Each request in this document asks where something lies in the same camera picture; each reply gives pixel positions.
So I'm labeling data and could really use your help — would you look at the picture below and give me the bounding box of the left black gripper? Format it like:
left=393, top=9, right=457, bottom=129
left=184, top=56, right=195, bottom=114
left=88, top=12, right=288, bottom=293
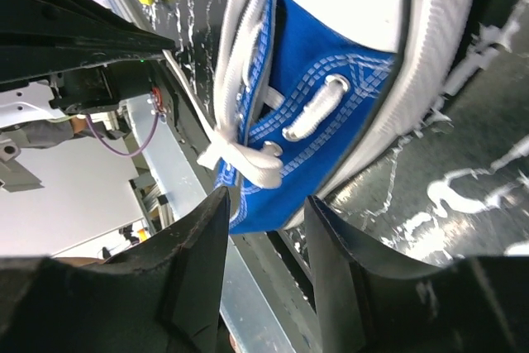
left=1, top=0, right=175, bottom=116

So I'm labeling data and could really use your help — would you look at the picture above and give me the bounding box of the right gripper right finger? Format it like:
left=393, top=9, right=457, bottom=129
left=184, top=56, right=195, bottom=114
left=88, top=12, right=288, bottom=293
left=304, top=196, right=528, bottom=352

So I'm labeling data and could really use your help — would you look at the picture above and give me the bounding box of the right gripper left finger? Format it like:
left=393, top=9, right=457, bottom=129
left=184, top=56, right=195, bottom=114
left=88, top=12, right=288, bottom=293
left=1, top=187, right=231, bottom=352

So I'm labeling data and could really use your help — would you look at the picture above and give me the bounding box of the white shoelace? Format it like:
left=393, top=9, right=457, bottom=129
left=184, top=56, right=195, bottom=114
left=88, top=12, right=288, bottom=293
left=182, top=0, right=369, bottom=192

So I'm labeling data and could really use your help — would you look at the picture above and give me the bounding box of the blue canvas sneaker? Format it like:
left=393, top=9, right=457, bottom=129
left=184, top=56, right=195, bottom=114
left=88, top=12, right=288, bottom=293
left=198, top=0, right=474, bottom=234

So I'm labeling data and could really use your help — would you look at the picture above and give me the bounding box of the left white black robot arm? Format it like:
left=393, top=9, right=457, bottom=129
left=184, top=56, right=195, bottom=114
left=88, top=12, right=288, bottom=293
left=1, top=0, right=174, bottom=129

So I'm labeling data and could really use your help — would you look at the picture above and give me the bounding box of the aluminium rail frame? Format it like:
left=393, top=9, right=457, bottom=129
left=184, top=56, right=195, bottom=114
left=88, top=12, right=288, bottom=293
left=101, top=0, right=298, bottom=353

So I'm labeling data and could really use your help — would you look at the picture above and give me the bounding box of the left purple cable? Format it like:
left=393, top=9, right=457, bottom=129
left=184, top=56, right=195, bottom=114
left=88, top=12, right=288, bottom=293
left=84, top=108, right=162, bottom=160

